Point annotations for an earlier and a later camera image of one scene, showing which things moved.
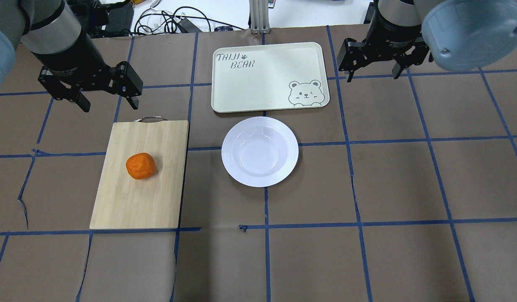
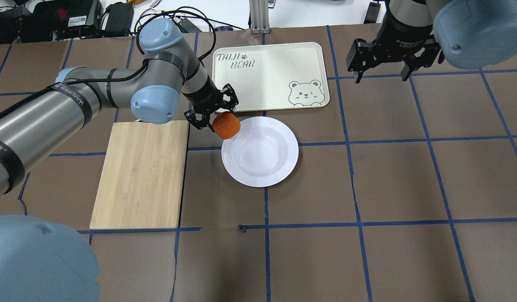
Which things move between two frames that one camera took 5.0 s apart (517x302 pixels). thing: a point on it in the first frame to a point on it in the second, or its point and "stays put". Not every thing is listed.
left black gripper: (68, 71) to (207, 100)
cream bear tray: (269, 77) stays put
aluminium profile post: (259, 14) stays put
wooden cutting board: (123, 202) stays put
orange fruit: (141, 165) to (226, 125)
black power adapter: (188, 27) to (119, 18)
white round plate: (259, 151) stays put
